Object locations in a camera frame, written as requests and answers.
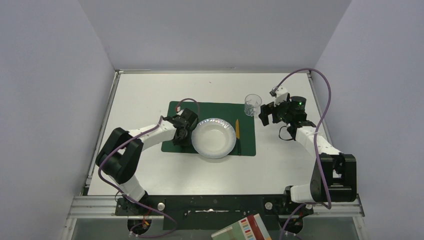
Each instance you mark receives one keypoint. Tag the aluminium frame rail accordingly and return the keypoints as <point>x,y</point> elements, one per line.
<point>105,207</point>

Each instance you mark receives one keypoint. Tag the gold knife black handle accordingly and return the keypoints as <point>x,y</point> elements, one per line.
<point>237,134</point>

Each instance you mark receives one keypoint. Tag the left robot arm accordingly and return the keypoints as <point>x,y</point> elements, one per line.
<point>120,155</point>

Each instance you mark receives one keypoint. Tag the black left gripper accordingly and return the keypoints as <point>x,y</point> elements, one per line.
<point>185,127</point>

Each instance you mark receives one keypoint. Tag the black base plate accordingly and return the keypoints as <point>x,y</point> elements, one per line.
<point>273,209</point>

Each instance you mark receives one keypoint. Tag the clear plastic cup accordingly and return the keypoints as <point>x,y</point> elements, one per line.
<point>252,104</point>

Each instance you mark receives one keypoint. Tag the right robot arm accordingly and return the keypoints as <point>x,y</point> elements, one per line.
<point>334,175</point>

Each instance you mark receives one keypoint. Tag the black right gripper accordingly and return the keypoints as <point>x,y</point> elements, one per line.
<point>269,112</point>

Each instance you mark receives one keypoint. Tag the colourful booklet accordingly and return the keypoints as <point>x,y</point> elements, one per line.
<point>251,227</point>

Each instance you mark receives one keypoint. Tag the white plate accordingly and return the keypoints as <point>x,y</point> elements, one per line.
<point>213,138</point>

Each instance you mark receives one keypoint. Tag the green placemat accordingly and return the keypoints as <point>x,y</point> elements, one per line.
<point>229,112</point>

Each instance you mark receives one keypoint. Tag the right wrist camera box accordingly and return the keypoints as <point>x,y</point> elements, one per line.
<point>280,94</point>

